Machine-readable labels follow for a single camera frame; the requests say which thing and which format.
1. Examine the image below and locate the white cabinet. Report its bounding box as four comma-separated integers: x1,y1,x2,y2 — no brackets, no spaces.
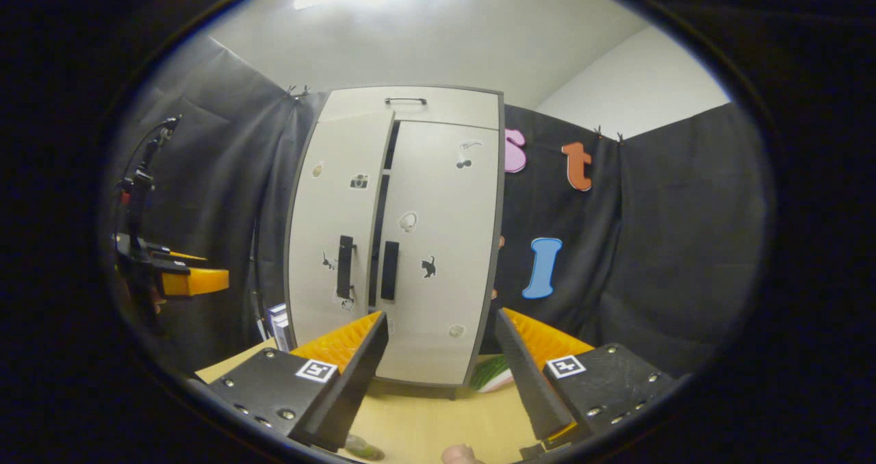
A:
283,84,506,391

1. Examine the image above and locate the green striped pink object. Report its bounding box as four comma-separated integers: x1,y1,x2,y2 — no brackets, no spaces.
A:
468,354,515,394

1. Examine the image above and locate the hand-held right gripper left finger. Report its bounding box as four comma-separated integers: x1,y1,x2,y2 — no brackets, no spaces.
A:
204,311,390,452

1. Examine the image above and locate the white and blue box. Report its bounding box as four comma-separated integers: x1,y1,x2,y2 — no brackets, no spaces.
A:
265,302,294,353

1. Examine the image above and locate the green label bottle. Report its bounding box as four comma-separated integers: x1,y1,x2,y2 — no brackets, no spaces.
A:
342,435,386,462

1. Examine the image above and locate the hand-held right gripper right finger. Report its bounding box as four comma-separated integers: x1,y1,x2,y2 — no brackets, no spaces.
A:
494,306,680,448

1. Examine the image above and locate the white cabinet door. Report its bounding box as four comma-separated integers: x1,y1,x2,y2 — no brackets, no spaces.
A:
287,111,396,350
373,120,504,387

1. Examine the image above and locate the black backdrop cloth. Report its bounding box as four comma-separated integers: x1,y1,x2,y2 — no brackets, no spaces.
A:
479,101,771,383
111,36,331,377

